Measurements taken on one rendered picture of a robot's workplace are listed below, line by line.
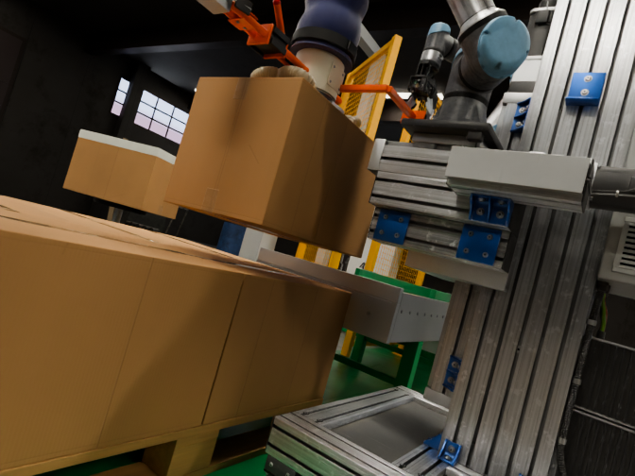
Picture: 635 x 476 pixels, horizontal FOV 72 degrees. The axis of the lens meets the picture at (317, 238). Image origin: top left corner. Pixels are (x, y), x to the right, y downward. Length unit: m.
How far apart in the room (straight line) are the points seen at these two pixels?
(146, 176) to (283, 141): 1.86
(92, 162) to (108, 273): 2.32
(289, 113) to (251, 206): 0.26
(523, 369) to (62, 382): 1.01
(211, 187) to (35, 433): 0.70
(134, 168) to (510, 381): 2.44
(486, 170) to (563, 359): 0.50
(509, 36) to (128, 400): 1.13
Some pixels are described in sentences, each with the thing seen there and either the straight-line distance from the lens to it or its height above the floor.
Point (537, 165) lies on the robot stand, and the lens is 0.97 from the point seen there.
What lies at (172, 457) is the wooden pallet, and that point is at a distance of 1.23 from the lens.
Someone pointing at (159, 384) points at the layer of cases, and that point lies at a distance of 1.09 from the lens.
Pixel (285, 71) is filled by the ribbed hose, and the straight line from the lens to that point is 1.40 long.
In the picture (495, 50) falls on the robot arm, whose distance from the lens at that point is 1.12.
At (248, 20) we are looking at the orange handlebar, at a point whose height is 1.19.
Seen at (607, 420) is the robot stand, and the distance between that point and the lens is 1.30.
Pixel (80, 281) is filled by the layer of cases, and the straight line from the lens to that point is 0.89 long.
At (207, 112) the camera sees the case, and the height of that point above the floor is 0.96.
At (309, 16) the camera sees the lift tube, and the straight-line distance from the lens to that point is 1.58.
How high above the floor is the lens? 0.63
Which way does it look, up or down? 3 degrees up
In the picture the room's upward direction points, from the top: 16 degrees clockwise
